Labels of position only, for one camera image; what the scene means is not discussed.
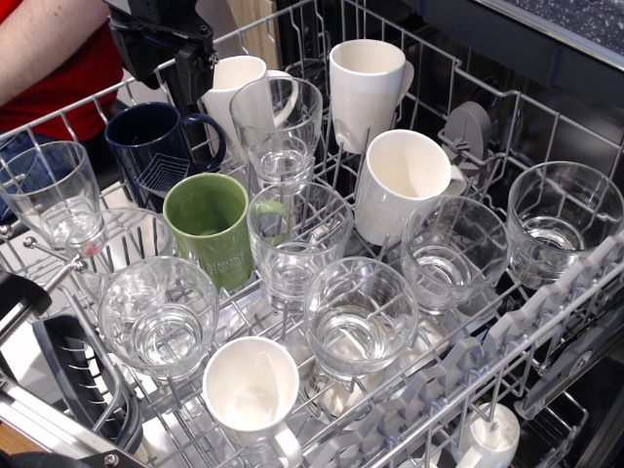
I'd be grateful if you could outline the white mug centre right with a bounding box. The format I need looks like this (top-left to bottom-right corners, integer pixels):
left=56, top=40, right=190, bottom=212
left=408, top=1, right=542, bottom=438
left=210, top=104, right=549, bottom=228
left=355, top=130, right=468, bottom=246

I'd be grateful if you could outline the clear glass front left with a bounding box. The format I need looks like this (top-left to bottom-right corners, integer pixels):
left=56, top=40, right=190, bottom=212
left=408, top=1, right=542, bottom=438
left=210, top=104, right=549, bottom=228
left=97, top=256, right=218, bottom=381

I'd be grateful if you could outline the grey plastic rack clip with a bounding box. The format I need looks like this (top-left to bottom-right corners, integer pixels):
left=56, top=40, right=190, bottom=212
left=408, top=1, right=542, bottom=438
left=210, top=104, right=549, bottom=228
left=439, top=101, right=494, bottom=188

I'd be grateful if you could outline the small clear glass left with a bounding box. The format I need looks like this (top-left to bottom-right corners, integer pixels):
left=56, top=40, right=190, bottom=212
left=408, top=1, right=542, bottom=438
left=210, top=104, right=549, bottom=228
left=65, top=207, right=174, bottom=301

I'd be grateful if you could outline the clear glass right centre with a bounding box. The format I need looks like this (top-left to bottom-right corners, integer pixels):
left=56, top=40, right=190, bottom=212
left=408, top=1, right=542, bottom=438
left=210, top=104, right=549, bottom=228
left=401, top=195, right=510, bottom=315

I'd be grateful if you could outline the grey plastic tine row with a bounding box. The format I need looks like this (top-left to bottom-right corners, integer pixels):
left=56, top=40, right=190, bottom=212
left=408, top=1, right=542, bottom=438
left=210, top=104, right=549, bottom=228
left=313, top=234, right=623, bottom=467

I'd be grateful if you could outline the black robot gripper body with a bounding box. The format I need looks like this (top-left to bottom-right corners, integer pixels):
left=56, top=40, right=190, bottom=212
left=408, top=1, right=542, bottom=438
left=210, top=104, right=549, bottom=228
left=105, top=1, right=214, bottom=82

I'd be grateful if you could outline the clear glass front centre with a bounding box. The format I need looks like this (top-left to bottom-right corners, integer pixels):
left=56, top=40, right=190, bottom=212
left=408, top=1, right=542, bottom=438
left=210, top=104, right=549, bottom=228
left=303, top=256, right=418, bottom=380

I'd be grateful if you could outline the person in red shirt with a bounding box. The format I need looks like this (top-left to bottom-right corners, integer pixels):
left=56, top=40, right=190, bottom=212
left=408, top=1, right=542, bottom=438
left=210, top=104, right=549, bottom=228
left=0, top=0, right=125, bottom=220

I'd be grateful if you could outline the clear glass far right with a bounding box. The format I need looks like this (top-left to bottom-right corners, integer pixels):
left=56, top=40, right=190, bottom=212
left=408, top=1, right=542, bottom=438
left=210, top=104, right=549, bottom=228
left=507, top=161, right=623, bottom=290

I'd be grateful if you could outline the black clamp with screw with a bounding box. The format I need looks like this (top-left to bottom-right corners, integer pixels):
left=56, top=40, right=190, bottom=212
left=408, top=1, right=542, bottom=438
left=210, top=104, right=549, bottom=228
left=1, top=236, right=88, bottom=345

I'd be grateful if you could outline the white mug front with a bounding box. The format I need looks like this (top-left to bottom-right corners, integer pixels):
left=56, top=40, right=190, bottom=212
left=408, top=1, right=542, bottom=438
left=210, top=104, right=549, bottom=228
left=203, top=336, right=303, bottom=467

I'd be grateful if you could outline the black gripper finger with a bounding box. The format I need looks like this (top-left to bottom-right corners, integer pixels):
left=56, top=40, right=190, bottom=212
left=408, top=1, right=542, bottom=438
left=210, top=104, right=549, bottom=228
left=164, top=38, right=215, bottom=113

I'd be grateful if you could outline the green ceramic mug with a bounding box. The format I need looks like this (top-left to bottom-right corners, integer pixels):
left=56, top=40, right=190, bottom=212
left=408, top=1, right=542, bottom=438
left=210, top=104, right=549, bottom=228
left=163, top=173, right=254, bottom=292

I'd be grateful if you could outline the clear glass far left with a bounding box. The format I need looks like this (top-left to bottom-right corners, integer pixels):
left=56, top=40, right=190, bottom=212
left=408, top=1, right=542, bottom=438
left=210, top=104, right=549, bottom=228
left=1, top=141, right=100, bottom=250

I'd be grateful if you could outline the tall clear glass back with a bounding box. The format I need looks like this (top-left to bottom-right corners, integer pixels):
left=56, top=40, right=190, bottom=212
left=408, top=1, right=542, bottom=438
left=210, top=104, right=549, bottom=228
left=230, top=72, right=324, bottom=190

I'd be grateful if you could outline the tall white mug back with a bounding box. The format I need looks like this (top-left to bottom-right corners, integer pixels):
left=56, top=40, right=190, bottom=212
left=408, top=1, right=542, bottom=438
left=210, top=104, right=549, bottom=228
left=330, top=39, right=414, bottom=154

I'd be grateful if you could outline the grey wire dishwasher rack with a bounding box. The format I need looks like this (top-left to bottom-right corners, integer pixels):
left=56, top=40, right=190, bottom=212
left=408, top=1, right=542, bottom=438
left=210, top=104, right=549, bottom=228
left=1, top=1, right=623, bottom=467

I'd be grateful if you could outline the white mug back left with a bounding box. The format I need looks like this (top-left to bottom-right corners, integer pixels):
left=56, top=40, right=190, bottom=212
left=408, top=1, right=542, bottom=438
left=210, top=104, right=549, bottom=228
left=201, top=56, right=299, bottom=164

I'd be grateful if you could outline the navy blue patterned mug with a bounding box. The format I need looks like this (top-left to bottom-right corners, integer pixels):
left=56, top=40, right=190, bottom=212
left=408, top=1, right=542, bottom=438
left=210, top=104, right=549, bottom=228
left=104, top=101, right=226, bottom=213

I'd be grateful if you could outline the white cup lower rack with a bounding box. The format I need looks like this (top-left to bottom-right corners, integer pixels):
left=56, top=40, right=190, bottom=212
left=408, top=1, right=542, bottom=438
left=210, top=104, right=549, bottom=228
left=451, top=403, right=521, bottom=467

